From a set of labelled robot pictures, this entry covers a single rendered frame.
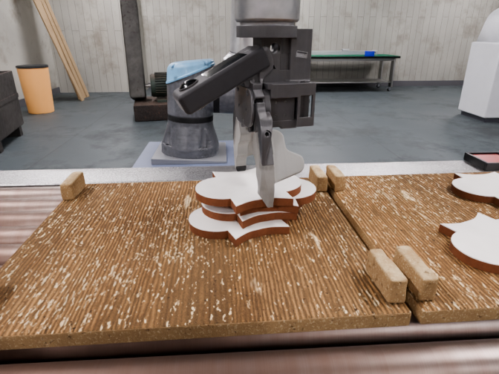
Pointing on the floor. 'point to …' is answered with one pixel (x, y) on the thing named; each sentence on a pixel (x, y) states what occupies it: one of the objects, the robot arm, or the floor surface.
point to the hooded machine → (483, 75)
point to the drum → (36, 87)
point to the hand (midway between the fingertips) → (249, 187)
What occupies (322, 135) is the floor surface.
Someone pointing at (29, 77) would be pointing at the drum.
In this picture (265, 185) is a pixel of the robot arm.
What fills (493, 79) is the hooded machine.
